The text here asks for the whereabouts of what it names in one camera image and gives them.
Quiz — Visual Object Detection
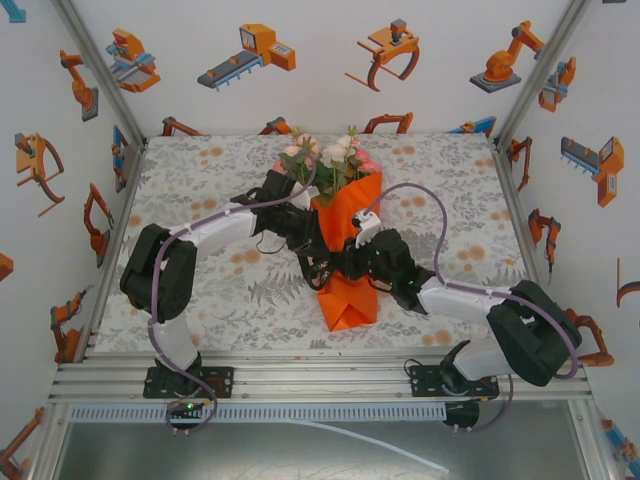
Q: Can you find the cream fake flower stem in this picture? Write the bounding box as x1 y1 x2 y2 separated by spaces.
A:
282 125 321 189
319 124 360 201

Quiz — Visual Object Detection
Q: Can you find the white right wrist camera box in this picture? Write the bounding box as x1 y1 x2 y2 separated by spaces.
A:
352 209 382 249

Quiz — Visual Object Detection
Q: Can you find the grey floral tablecloth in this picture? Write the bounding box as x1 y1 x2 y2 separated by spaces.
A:
94 132 554 354

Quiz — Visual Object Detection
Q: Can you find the aluminium corner post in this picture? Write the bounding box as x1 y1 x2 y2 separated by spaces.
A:
49 0 149 149
494 0 594 146

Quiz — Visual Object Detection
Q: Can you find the aluminium frame rail with slots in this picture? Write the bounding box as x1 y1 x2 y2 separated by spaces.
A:
47 349 594 405

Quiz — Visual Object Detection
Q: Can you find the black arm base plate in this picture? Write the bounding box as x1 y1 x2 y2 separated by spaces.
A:
409 364 501 400
143 366 236 400

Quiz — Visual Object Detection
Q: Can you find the black ribbon with gold print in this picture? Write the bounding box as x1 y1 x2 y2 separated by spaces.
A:
297 249 346 294

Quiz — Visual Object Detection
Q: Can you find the aluminium side rail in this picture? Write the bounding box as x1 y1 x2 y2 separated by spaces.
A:
74 142 146 361
492 139 569 359

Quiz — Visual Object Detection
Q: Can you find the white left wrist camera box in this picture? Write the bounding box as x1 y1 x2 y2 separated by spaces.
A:
289 184 321 209

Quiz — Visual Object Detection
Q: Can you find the orange wrapping paper sheet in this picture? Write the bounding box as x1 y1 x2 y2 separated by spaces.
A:
308 172 384 332

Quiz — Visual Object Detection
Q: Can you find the small black controller board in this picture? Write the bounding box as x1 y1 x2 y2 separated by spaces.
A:
442 399 481 434
166 399 211 436

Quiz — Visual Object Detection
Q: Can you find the grey metal base panel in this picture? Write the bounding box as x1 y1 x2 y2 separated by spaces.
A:
52 422 589 480

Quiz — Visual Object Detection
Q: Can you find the thin white plastic tube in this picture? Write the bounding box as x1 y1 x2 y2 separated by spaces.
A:
279 418 451 476

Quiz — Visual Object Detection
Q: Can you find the white slotted cable duct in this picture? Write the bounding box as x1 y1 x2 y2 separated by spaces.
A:
67 403 449 425

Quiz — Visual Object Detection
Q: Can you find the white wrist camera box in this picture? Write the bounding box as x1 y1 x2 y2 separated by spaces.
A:
352 209 382 249
289 184 321 209

